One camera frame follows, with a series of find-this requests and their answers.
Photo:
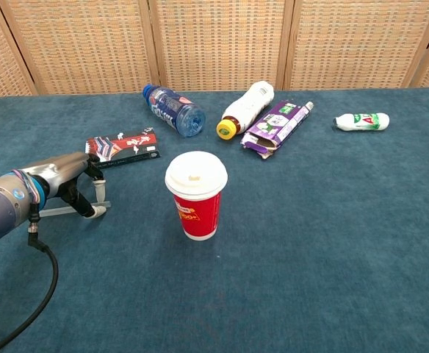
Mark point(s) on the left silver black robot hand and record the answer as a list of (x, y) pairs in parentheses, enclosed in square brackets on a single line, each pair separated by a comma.
[(64, 173)]

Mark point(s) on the clear plastic straw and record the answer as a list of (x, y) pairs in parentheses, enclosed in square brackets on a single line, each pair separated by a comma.
[(53, 212)]

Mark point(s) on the red paper cup white lid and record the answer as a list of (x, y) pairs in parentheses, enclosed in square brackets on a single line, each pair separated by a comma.
[(198, 206)]

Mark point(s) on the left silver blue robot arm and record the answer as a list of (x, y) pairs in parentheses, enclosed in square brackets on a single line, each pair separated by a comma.
[(1, 209)]

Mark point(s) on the red black card box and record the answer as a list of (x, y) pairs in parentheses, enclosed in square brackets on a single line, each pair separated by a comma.
[(130, 145)]

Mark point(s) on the blue plastic water bottle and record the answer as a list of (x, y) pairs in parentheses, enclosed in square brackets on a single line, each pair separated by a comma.
[(174, 110)]

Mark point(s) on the white bottle yellow cap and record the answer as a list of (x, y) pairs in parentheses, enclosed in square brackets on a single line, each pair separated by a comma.
[(245, 106)]

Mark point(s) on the woven wooden folding screen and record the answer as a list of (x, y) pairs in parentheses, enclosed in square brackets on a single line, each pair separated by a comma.
[(218, 44)]

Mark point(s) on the purple toothpaste box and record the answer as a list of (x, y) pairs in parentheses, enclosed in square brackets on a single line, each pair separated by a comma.
[(273, 127)]

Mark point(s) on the blue felt table cover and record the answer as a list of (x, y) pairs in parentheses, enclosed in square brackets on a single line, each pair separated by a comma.
[(273, 276)]

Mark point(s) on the small white green drink bottle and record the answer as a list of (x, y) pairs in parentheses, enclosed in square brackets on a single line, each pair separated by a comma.
[(361, 121)]

